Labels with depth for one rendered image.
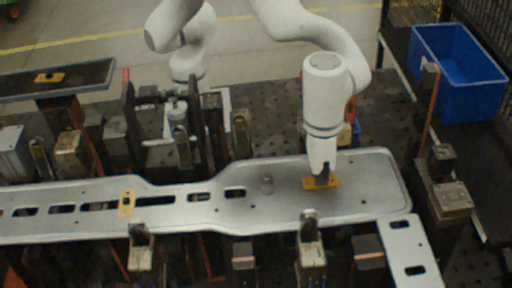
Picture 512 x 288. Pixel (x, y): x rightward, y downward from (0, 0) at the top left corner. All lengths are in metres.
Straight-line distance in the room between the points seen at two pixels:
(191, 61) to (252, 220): 0.62
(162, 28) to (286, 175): 0.55
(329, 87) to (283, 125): 0.86
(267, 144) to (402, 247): 0.78
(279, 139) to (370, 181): 0.61
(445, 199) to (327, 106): 0.34
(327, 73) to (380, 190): 0.37
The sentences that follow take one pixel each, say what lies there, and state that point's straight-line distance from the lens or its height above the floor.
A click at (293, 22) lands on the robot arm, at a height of 1.40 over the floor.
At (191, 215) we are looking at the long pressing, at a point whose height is 1.00.
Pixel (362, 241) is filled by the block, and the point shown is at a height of 0.98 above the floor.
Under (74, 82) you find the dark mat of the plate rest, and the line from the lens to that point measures 1.30.
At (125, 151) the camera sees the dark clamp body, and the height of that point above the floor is 1.02.
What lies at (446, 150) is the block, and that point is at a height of 1.08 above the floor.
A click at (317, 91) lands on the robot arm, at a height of 1.30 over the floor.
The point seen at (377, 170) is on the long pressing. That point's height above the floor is 1.00.
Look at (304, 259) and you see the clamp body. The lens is 0.92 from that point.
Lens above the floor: 1.83
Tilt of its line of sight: 43 degrees down
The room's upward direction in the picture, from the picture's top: 5 degrees counter-clockwise
